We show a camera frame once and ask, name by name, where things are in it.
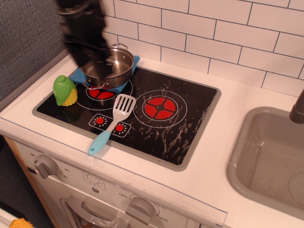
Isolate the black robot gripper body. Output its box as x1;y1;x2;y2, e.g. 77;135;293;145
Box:
56;0;110;62

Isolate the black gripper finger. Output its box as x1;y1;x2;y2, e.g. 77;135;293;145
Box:
79;47;112;76

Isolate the green and yellow toy corn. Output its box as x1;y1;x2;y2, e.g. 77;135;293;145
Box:
53;75;77;106

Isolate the silver metal pot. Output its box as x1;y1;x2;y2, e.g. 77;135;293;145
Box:
80;43;134;90

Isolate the blue cloth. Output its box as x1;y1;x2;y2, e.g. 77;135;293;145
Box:
70;55;140;94

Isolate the black toy stovetop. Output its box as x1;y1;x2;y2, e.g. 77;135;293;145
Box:
32;66;222;172

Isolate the grey left oven knob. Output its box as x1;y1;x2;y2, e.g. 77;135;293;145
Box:
34;155;58;179

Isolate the grey oven knob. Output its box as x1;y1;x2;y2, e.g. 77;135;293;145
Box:
125;197;156;225
34;155;58;179

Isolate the white toy oven front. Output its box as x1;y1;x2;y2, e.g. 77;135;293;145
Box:
14;141;198;228

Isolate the grey right oven knob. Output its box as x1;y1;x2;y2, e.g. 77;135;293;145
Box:
125;197;156;225

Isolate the orange cloth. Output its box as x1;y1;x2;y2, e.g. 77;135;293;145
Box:
9;218;34;228

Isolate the grey plastic sink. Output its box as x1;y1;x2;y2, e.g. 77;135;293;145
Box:
227;107;304;219

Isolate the grey faucet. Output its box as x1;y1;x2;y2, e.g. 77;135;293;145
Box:
289;90;304;124

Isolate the white spatula with blue handle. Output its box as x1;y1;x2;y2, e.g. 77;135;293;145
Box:
88;94;136;155

